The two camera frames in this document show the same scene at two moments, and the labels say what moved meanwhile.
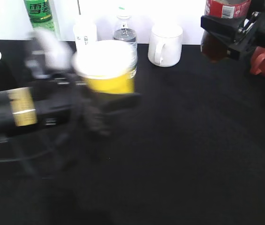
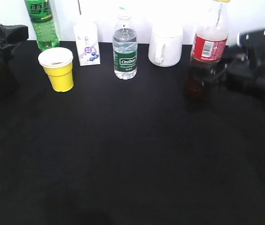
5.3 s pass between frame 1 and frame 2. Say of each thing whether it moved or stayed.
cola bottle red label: moved
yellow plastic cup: moved
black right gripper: moved
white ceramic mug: stayed
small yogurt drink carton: stayed
